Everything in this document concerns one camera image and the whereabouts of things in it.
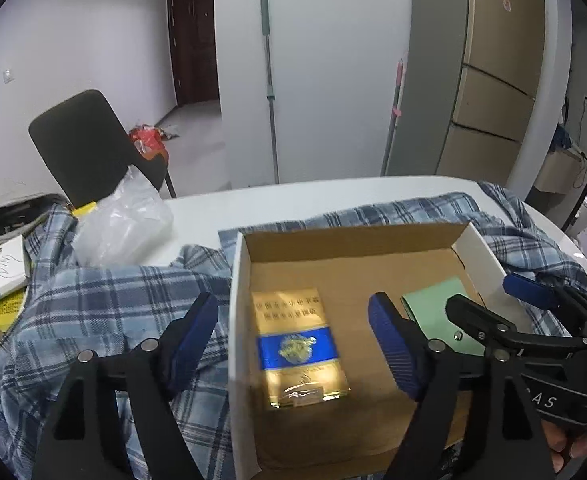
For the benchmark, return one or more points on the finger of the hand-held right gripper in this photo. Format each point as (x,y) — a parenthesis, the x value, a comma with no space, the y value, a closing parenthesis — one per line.
(531,290)
(478,317)

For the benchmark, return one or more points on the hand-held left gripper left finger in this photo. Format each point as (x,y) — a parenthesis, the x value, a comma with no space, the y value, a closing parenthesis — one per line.
(193,335)

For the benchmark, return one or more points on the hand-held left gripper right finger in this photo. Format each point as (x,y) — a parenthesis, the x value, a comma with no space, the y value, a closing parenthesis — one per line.
(393,350)

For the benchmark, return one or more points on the green paper card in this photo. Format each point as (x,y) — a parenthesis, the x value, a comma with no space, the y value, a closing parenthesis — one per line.
(436,300)

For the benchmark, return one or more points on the gold and blue packet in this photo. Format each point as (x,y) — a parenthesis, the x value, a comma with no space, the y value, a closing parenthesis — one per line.
(298,340)

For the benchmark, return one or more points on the cardboard box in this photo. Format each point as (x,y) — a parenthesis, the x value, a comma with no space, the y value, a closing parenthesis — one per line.
(323,270)

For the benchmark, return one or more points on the person's right hand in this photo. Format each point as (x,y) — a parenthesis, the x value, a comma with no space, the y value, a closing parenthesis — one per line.
(568,442)

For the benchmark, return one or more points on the blue plaid shirt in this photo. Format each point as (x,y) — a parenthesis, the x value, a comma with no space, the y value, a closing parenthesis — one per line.
(98,300)

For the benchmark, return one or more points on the beige cabinet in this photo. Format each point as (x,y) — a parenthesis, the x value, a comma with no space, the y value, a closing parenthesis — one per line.
(556,170)

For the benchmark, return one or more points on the clear plastic bag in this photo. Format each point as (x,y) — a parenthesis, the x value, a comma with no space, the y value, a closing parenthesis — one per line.
(123,220)

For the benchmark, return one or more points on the blue cloth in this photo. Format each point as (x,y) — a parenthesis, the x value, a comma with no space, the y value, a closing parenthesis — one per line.
(566,137)

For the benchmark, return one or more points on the yellow book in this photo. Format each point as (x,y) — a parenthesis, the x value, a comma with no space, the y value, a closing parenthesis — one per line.
(3,312)

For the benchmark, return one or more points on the red plastic bag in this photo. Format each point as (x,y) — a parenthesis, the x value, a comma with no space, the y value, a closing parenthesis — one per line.
(146,139)

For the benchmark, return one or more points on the dark grey bag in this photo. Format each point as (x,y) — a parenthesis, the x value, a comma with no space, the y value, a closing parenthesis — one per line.
(13,210)

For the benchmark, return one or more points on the black chair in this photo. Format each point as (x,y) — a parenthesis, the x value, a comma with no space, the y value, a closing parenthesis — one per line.
(81,140)

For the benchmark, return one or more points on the gold refrigerator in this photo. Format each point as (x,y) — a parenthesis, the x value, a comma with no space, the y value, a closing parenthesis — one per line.
(493,60)

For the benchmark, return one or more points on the dark wooden door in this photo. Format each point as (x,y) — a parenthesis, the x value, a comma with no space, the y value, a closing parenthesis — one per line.
(193,40)

